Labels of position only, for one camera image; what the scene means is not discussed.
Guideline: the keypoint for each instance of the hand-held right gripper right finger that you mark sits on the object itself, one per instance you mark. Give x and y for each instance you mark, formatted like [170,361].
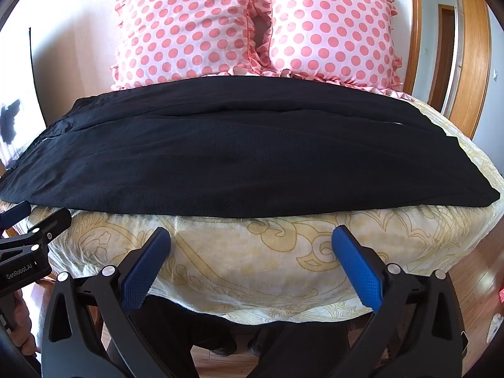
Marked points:
[356,269]

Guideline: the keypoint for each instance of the person's right leg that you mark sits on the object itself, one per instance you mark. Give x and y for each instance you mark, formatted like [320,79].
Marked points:
[299,346]

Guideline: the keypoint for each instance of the wooden door frame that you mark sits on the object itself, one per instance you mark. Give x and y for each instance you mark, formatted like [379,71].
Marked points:
[470,55]

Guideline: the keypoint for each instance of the small red object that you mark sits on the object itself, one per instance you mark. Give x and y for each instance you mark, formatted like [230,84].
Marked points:
[501,295]

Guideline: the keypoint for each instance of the pink polka dot pillow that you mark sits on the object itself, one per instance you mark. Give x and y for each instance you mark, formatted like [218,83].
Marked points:
[330,27]
[181,27]

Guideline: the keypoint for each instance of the person's left hand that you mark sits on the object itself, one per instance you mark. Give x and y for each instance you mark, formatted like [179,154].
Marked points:
[25,332]

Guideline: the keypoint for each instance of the yellow patterned quilt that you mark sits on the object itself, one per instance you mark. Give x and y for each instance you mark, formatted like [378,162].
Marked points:
[271,260]

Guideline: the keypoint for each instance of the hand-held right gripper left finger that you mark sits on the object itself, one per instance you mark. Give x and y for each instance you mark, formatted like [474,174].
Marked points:
[139,271]

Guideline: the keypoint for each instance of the person's left leg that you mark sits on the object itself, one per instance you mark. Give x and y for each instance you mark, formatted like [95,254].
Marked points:
[177,334]

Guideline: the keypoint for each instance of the flat screen television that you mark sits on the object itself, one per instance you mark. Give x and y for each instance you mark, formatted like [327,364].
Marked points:
[19,98]

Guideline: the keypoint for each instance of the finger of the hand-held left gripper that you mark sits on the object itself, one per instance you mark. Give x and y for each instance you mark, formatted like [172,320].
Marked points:
[15,213]
[47,230]

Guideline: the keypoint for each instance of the black pants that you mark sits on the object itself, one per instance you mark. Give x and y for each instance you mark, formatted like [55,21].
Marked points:
[244,153]

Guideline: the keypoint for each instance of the wooden headboard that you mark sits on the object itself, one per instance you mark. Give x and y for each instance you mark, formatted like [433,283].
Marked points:
[413,27]

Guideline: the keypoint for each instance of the person's leg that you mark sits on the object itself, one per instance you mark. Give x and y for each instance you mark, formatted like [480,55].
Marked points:
[177,334]
[299,346]

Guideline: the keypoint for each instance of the wooden door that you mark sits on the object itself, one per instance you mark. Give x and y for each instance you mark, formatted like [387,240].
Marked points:
[443,59]

